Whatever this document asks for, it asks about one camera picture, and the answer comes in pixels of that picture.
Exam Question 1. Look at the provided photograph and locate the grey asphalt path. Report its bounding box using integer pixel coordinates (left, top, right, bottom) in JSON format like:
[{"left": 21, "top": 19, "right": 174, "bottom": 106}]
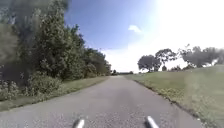
[{"left": 0, "top": 75, "right": 205, "bottom": 128}]

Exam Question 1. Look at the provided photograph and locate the round dark tree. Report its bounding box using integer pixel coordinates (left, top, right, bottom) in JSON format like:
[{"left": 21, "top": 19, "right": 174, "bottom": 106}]
[{"left": 137, "top": 54, "right": 162, "bottom": 73}]

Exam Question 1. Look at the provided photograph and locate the grass verge with trees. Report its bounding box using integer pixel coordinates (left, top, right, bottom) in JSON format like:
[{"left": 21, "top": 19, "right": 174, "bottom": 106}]
[{"left": 0, "top": 75, "right": 112, "bottom": 113}]

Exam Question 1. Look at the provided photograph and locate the tall thin-crowned tree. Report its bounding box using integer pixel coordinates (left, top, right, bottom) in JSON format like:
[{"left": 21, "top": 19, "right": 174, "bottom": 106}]
[{"left": 154, "top": 48, "right": 178, "bottom": 72}]

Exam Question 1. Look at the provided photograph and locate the row of dense trees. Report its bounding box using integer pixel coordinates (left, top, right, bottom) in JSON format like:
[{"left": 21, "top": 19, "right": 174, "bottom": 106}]
[{"left": 0, "top": 0, "right": 113, "bottom": 102}]

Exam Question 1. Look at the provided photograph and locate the robot's own part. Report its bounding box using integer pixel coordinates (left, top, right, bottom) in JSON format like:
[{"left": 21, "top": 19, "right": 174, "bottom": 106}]
[
  {"left": 72, "top": 118, "right": 86, "bottom": 128},
  {"left": 144, "top": 115, "right": 160, "bottom": 128}
]

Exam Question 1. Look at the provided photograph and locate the sloping grass field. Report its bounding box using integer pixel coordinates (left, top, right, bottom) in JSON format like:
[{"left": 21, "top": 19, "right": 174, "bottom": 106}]
[{"left": 124, "top": 64, "right": 224, "bottom": 128}]

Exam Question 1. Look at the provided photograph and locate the large spreading tree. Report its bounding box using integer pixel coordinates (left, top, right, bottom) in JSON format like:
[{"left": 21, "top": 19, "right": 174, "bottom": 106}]
[{"left": 179, "top": 44, "right": 224, "bottom": 69}]

